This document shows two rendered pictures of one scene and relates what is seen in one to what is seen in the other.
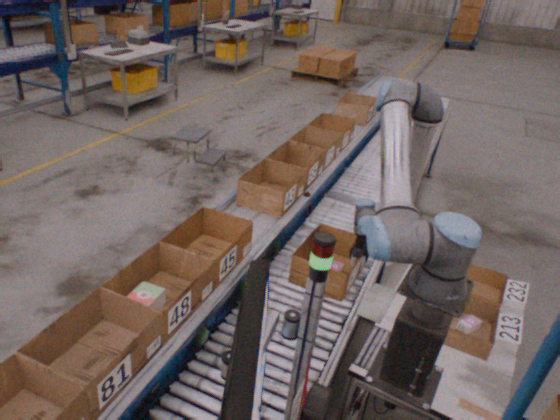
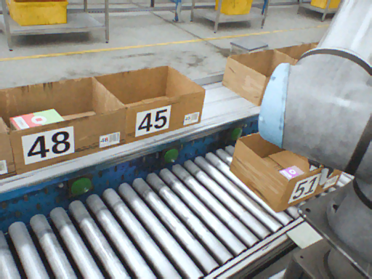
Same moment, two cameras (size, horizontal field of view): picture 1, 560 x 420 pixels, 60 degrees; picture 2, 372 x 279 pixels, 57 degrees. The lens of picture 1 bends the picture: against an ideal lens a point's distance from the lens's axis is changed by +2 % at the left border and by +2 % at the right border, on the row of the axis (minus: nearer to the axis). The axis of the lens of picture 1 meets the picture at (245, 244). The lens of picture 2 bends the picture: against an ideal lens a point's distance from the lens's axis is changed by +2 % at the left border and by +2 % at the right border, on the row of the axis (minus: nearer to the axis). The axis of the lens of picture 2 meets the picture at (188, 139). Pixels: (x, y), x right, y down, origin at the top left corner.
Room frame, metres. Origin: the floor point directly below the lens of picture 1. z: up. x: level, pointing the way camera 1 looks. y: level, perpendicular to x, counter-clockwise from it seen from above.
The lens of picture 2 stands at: (0.78, -0.54, 1.66)
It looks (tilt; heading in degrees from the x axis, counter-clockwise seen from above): 33 degrees down; 24
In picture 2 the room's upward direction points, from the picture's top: 9 degrees clockwise
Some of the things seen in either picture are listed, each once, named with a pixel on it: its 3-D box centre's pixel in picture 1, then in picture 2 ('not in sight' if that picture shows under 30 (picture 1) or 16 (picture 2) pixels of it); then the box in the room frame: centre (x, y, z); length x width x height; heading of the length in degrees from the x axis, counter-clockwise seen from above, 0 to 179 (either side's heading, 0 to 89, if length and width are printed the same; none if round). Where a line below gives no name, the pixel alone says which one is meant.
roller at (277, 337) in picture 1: (275, 337); (171, 221); (1.56, -0.17, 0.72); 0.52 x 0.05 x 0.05; 66
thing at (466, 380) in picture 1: (446, 332); not in sight; (1.68, -0.96, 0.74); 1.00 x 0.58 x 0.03; 151
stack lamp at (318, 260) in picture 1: (322, 252); not in sight; (0.90, -0.18, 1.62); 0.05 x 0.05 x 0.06
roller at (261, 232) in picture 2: (296, 305); (222, 197); (1.80, -0.28, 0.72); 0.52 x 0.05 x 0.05; 66
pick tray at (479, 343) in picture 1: (448, 317); not in sight; (1.71, -0.97, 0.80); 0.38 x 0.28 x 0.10; 63
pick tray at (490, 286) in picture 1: (461, 283); not in sight; (2.00, -1.12, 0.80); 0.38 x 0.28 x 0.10; 61
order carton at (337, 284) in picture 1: (330, 260); (288, 162); (2.06, -0.45, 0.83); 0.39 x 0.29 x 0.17; 153
